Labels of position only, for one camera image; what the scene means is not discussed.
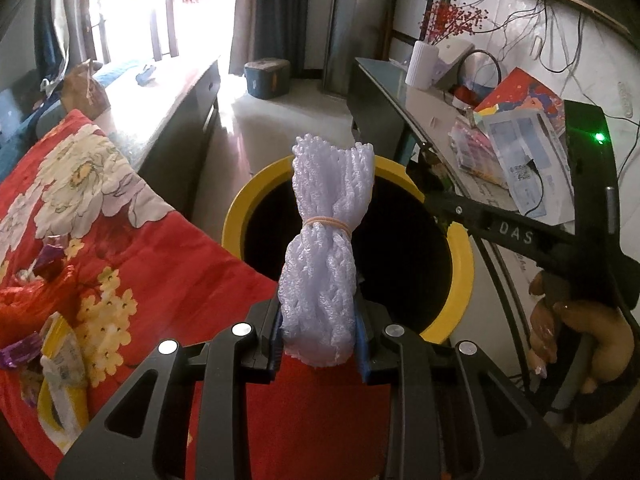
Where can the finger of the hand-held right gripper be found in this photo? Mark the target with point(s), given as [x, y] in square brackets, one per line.
[500, 232]

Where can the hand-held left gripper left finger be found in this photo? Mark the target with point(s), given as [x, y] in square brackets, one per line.
[235, 360]

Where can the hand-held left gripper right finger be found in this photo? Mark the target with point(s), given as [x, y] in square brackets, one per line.
[362, 355]

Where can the white foam fruit net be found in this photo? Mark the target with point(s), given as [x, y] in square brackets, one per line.
[325, 260]

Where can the yellow rimmed black trash bin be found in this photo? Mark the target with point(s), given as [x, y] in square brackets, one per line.
[235, 220]

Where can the person's right hand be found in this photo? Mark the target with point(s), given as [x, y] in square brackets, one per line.
[607, 335]

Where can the white printed envelope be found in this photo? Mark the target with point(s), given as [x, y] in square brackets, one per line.
[520, 150]

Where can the red illustrated book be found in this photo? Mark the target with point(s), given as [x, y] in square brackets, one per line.
[525, 92]

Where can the red floral blanket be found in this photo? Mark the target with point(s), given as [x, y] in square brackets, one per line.
[150, 285]

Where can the yellow snack packet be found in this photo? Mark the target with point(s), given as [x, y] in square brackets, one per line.
[62, 360]

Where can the glass top television stand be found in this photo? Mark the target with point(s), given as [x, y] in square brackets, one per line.
[395, 90]

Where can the white box device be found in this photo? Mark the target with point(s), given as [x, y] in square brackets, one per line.
[455, 60]

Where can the white ribbed vase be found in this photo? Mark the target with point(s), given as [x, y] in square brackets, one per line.
[421, 65]

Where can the purple candy wrapper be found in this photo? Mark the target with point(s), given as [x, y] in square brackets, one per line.
[50, 257]
[20, 352]

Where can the red berry branches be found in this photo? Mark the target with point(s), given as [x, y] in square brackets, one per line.
[452, 22]

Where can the blue storage box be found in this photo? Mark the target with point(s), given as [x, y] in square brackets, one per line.
[267, 80]

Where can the small blue object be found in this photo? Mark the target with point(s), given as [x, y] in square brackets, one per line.
[145, 75]

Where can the brown paper bag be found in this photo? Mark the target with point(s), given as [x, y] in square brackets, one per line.
[85, 87]

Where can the grey curtain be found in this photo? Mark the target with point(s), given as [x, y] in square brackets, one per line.
[280, 10]

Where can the blue heart patterned sofa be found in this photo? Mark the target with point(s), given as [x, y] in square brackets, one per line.
[12, 110]

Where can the brown framed balcony door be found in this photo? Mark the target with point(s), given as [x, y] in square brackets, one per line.
[165, 25]

